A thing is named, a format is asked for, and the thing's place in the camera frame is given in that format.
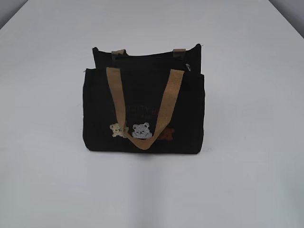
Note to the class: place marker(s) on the black canvas tote bag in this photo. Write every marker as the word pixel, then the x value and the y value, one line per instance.
pixel 144 104

